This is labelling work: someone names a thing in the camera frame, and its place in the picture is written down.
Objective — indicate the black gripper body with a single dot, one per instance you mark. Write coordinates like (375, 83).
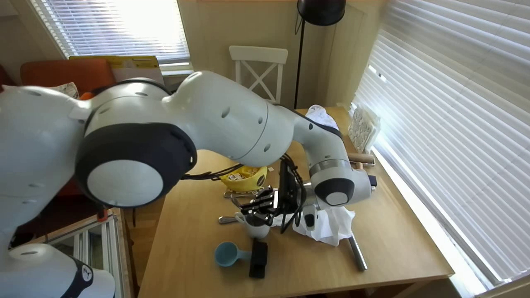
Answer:
(289, 200)

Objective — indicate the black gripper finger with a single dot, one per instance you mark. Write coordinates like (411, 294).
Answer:
(259, 210)
(259, 197)

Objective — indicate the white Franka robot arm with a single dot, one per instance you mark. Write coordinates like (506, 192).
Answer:
(221, 116)

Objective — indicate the small silver spoon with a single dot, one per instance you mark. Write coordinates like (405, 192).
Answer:
(226, 218)

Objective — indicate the silver table utensil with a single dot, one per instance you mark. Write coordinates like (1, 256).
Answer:
(234, 193)

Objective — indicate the black rectangular box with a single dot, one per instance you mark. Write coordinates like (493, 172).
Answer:
(257, 258)

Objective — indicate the crumpled white cloth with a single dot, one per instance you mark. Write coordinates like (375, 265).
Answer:
(332, 225)

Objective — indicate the wooden roller block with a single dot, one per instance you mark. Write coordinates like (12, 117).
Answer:
(362, 157)

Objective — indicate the silver metal bar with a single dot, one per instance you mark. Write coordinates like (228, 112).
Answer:
(357, 253)

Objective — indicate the black stapler-like device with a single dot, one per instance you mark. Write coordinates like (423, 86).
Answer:
(373, 180)

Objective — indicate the folded white cloth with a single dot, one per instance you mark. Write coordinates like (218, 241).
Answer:
(320, 114)

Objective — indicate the white wooden chair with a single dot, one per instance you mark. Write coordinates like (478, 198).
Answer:
(259, 54)

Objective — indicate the cardboard box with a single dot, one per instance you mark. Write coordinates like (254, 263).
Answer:
(138, 66)

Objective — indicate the large white window blind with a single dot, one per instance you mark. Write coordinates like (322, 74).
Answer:
(453, 121)

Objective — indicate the black floor lamp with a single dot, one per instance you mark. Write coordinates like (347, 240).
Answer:
(322, 10)

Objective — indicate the patterned beige pillow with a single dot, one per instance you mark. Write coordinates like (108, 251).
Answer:
(67, 88)

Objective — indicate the small white window blind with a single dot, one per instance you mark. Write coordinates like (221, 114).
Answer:
(117, 26)

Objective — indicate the orange sofa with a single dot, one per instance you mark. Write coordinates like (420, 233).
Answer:
(67, 74)

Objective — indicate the white wooden frame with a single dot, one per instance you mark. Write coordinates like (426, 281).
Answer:
(110, 248)

